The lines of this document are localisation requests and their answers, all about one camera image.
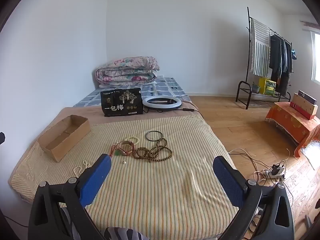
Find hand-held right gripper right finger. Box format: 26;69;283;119
212;155;295;240

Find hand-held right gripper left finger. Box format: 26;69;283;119
28;154;112;240

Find white pearl necklace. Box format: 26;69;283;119
73;160;92;178

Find pink brown bangle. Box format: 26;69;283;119
117;141;135;155

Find brown wooden bead bracelet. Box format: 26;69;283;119
132;147;150;159

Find cardboard box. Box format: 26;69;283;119
37;115;92;162

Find long wooden bead necklace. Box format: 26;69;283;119
144;137;173;162

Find white power strip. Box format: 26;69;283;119
262;169;285;178

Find black bangle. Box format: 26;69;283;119
146;130;164;142

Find yellow striped mat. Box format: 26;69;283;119
11;116;239;240

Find brown blanket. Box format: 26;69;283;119
9;101;204;203

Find black snack bag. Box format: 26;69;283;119
100;88;143;117

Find orange cloth covered table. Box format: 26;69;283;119
265;102;320;158

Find white patterned cloth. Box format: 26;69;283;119
301;141;320;170

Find red flat box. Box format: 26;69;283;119
290;102;317;120

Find yellow box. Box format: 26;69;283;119
258;77;277;95

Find blue plaid bedsheet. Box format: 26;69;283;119
74;76;189;108

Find folded floral quilt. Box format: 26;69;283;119
95;57;160;89

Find dark navy long box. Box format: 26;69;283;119
297;90;318;105

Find black clothes rack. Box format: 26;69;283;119
235;7;293;110

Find dark hanging clothes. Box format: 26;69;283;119
269;34;293;96

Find striped hanging towel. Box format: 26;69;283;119
251;17;272;77

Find window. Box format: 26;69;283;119
310;31;320;84

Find red cord jade pendant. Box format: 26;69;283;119
110;144;123;158

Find white floor cable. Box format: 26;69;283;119
229;148;265;180

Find black ring light cable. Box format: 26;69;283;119
182;101;200;113

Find white ring light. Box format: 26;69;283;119
142;96;182;111

